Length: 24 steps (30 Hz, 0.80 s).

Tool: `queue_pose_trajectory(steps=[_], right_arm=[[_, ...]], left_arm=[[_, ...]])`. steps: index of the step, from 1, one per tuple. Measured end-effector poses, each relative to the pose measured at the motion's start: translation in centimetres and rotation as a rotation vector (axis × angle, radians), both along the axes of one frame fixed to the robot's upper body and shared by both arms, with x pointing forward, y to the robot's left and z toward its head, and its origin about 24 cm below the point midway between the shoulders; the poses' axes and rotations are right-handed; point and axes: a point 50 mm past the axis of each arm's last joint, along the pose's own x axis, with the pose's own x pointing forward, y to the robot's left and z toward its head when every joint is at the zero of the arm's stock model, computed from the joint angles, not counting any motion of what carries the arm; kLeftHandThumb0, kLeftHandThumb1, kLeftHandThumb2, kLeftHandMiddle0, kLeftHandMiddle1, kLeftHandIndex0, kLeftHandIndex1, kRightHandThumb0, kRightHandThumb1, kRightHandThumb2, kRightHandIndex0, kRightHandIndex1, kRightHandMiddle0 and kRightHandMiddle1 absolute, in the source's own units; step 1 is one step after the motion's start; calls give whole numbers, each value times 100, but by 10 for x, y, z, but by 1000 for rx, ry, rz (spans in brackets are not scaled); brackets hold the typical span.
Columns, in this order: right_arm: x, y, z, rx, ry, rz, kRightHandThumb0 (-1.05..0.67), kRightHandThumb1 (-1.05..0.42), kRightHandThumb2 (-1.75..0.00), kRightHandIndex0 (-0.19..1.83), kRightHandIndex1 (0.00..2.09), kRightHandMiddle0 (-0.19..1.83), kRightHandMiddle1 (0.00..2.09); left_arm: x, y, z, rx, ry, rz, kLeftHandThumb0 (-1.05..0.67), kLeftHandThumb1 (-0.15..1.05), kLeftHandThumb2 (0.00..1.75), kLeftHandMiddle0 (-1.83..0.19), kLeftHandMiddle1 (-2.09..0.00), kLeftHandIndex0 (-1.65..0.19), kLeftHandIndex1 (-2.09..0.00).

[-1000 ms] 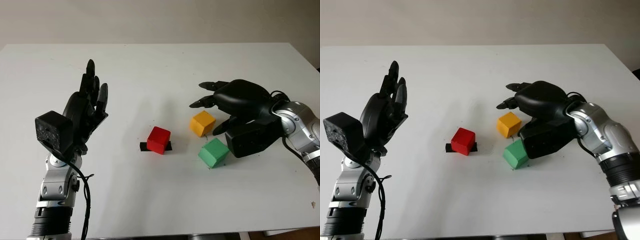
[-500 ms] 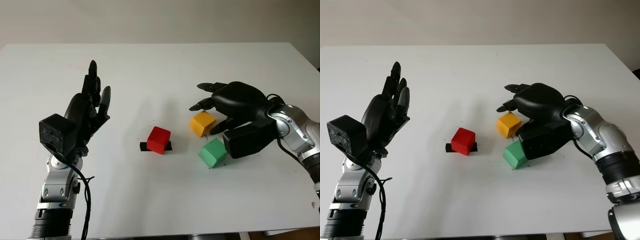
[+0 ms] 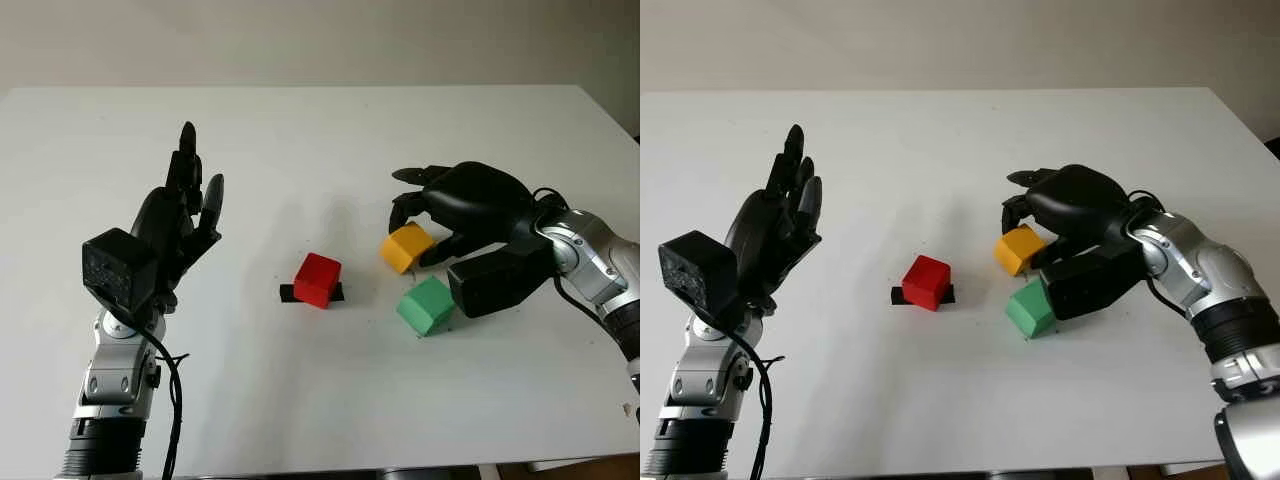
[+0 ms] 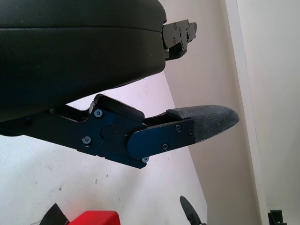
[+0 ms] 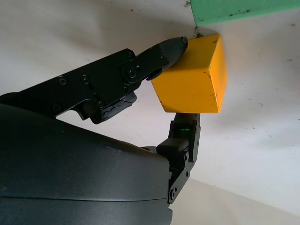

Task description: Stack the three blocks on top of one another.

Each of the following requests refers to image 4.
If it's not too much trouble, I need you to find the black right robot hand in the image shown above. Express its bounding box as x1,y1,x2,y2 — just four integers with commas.
180,195,203,225

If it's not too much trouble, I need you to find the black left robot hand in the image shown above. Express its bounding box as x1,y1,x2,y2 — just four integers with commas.
0,0,240,170

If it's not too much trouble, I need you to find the red block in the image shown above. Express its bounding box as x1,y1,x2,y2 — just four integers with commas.
69,210,121,225

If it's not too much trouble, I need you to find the black tape strip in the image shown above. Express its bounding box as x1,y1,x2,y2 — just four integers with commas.
39,203,71,225

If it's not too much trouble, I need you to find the black bracket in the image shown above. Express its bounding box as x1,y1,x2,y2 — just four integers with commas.
268,209,288,225

